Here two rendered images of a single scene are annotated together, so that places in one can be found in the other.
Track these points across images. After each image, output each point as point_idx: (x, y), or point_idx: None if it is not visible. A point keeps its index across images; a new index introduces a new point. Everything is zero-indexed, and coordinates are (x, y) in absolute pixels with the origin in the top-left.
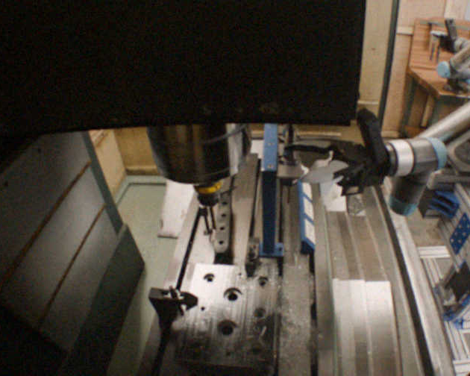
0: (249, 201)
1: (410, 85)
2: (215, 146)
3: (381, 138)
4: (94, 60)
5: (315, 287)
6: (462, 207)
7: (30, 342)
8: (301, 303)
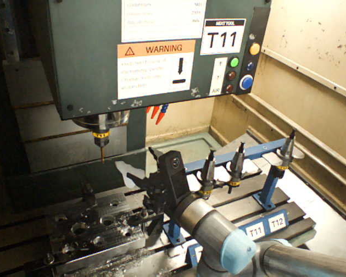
0: (215, 201)
1: None
2: None
3: (169, 181)
4: (37, 33)
5: None
6: None
7: (17, 147)
8: (134, 276)
